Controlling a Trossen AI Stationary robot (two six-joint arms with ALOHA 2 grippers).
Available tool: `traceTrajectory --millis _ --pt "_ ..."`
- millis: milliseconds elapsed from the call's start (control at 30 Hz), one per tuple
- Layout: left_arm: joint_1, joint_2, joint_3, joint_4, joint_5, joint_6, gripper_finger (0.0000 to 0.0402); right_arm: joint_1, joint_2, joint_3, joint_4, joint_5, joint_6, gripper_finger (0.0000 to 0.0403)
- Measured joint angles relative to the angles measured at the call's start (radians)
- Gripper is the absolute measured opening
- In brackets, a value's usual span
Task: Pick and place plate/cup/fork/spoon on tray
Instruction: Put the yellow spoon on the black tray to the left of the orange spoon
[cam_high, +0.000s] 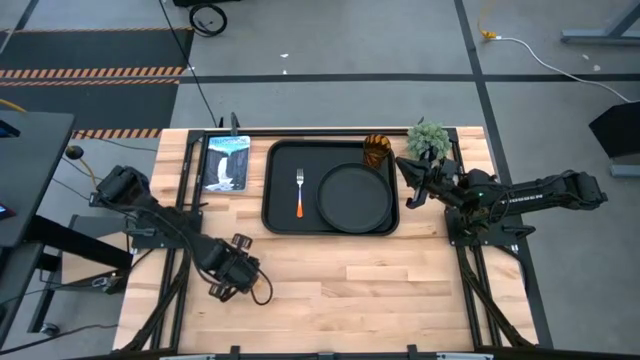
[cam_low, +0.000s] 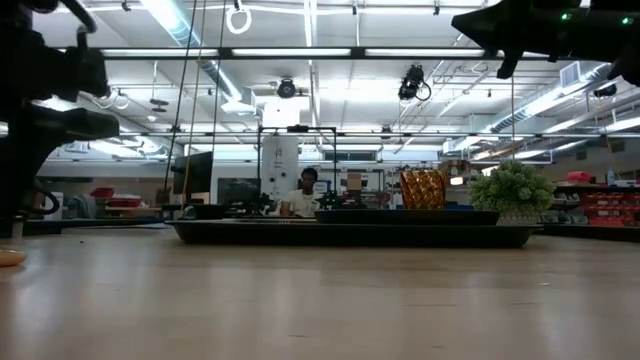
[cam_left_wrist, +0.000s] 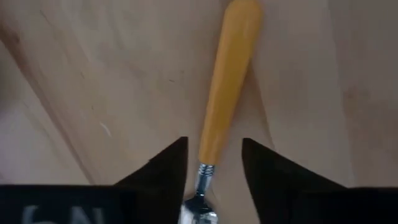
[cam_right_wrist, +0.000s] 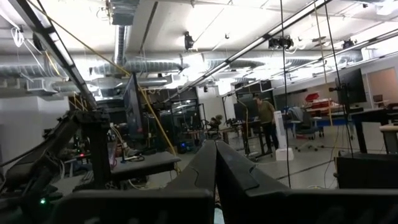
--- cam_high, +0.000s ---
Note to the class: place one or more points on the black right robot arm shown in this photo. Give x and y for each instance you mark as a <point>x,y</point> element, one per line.
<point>540,192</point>

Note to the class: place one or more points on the small green artificial plant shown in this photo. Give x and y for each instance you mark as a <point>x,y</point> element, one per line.
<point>427,139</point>

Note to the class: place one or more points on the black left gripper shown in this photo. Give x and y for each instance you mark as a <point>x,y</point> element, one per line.
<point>235,267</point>

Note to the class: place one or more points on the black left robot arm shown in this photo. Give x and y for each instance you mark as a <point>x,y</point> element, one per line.
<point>165,220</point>

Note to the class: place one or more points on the black round plate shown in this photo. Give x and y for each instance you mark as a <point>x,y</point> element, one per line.
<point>355,197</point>

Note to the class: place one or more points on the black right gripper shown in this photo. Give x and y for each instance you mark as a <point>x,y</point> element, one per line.
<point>440,182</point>

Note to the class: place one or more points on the black desk base frame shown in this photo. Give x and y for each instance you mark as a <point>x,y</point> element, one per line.
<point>75,245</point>

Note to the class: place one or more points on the black side desk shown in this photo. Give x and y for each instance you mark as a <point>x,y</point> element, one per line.
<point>35,165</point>

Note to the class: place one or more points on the grey metal table leg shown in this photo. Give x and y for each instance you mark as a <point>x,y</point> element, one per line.
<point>600,35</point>

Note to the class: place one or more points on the black aluminium table frame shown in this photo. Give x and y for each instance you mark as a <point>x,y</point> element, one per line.
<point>325,132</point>

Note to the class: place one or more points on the black plastic tray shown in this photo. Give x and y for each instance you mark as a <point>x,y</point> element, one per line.
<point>280,200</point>

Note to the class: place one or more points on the black angular stand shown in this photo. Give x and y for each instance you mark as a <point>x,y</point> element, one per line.
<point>617,130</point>

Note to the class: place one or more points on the amber glass cup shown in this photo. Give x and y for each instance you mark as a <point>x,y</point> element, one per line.
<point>376,150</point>

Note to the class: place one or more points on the black hazard-striped floor mat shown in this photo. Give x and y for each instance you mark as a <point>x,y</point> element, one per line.
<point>90,50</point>

